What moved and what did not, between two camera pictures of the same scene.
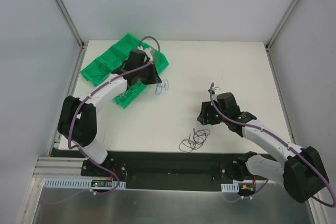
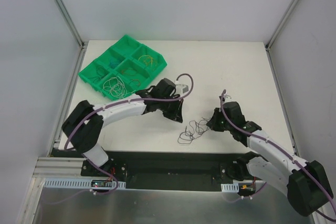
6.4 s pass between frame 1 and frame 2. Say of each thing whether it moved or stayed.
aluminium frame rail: stayed
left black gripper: moved
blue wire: moved
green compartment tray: stayed
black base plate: stayed
